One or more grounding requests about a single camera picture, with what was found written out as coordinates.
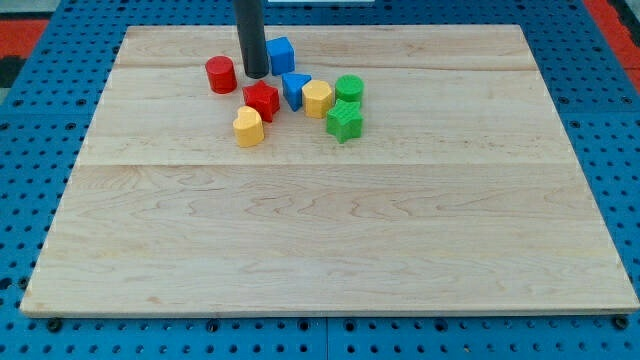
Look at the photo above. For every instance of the blue cube block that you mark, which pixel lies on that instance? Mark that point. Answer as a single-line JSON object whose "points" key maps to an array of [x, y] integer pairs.
{"points": [[281, 55]]}

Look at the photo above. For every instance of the green star block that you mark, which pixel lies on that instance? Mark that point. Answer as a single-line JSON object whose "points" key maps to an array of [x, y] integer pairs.
{"points": [[344, 121]]}

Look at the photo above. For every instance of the yellow hexagon block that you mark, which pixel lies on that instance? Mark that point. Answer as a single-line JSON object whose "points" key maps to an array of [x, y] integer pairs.
{"points": [[317, 98]]}

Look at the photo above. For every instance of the yellow heart block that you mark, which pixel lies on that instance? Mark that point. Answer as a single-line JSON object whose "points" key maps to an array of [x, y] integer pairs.
{"points": [[248, 127]]}

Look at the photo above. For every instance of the green cylinder block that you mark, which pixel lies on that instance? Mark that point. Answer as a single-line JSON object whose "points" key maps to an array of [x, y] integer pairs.
{"points": [[349, 88]]}

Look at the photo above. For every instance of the red star block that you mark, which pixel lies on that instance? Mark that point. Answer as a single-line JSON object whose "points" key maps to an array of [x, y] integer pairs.
{"points": [[264, 98]]}

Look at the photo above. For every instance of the blue triangle block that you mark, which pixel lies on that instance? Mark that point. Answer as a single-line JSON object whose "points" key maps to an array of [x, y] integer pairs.
{"points": [[292, 84]]}

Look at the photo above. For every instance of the light wooden board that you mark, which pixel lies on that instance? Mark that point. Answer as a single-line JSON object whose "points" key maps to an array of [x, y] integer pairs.
{"points": [[462, 197]]}

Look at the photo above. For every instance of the red cylinder block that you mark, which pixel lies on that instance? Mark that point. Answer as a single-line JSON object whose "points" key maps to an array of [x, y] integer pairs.
{"points": [[221, 74]]}

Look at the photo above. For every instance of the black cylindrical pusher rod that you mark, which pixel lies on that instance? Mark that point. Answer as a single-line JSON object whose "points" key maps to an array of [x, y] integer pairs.
{"points": [[250, 28]]}

